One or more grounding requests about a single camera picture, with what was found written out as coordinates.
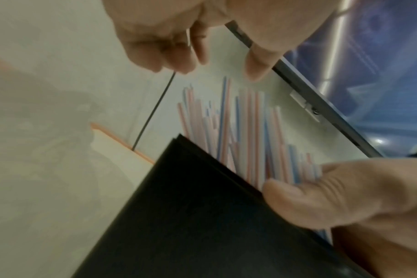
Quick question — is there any white plastic bracket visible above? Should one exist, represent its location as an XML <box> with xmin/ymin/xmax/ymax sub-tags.
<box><xmin>290</xmin><ymin>91</ymin><xmax>321</xmax><ymax>123</ymax></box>

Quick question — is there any thin black rod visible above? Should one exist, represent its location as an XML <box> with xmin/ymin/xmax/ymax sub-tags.
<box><xmin>132</xmin><ymin>28</ymin><xmax>192</xmax><ymax>152</ymax></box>

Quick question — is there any bundle of striped drinking straws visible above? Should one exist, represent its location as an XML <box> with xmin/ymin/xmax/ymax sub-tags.
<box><xmin>177</xmin><ymin>76</ymin><xmax>333</xmax><ymax>244</ymax></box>

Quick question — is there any person's left hand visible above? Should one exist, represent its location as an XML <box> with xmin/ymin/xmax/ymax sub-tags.
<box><xmin>102</xmin><ymin>0</ymin><xmax>344</xmax><ymax>82</ymax></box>

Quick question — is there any person's right hand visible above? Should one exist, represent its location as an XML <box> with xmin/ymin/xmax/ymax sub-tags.
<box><xmin>263</xmin><ymin>157</ymin><xmax>417</xmax><ymax>278</ymax></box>

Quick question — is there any beige card with orange edge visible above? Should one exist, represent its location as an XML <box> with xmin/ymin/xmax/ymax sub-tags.
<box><xmin>89</xmin><ymin>121</ymin><xmax>156</xmax><ymax>192</ymax></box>

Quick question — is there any black pouch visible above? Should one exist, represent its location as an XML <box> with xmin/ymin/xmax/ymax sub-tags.
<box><xmin>71</xmin><ymin>133</ymin><xmax>371</xmax><ymax>278</ymax></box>

